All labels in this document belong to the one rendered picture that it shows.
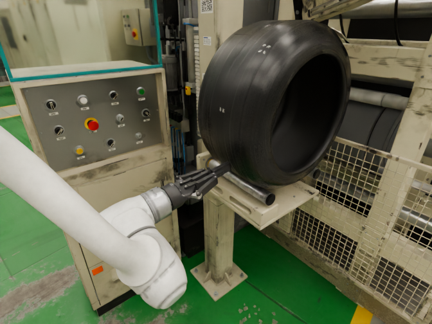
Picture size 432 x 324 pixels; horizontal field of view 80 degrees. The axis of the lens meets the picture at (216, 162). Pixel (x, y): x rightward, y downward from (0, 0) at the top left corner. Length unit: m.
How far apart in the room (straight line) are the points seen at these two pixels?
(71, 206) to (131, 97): 0.80
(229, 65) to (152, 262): 0.55
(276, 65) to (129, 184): 0.87
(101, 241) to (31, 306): 1.53
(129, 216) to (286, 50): 0.58
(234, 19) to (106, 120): 0.65
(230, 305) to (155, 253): 1.18
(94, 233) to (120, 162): 0.77
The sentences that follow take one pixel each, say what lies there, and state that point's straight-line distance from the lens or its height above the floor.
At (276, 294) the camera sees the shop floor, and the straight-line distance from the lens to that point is 1.79.
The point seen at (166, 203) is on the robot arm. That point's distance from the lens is 0.70.
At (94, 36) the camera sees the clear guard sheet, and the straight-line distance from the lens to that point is 1.13.
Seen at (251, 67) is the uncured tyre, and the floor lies 1.34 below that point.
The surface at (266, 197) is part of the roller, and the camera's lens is 0.91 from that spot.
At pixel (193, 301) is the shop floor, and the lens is 1.73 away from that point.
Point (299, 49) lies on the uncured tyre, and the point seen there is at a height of 1.38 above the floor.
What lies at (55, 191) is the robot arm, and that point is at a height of 1.20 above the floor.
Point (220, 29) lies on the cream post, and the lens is 1.06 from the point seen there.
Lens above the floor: 1.43
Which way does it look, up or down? 28 degrees down
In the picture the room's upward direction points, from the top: straight up
